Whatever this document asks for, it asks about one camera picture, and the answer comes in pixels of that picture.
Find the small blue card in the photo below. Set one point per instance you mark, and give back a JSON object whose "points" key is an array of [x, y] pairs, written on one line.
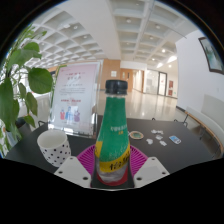
{"points": [[174, 139]]}

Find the round pale sticker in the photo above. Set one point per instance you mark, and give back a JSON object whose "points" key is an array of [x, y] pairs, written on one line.
{"points": [[136, 135]]}

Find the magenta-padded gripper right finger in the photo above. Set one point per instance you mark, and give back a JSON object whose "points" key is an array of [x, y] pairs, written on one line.
{"points": [[150, 170]]}

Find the long white bench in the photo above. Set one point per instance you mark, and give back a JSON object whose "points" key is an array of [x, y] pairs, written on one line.
{"points": [[206, 120]]}

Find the dark-framed wall picture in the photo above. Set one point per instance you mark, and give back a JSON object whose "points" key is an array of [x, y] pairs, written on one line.
{"points": [[213, 55]]}

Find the green potted plant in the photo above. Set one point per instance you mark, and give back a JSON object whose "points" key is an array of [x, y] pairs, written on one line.
{"points": [[38, 80]]}

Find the clear acrylic sign stand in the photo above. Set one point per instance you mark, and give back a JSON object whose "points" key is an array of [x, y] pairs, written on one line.
{"points": [[75, 96]]}

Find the ceiling lights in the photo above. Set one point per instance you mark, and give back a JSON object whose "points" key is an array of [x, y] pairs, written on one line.
{"points": [[128, 20]]}

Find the green-labelled clear drink bottle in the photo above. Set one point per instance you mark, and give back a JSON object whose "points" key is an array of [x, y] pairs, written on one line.
{"points": [[112, 133]]}

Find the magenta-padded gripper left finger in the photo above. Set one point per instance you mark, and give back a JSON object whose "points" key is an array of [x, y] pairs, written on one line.
{"points": [[73, 170]]}

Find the dark-framed glass door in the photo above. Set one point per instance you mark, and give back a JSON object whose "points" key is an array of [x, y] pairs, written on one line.
{"points": [[162, 83]]}

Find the white black-dotted cup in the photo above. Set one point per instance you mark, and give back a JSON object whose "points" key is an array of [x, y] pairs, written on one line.
{"points": [[53, 150]]}

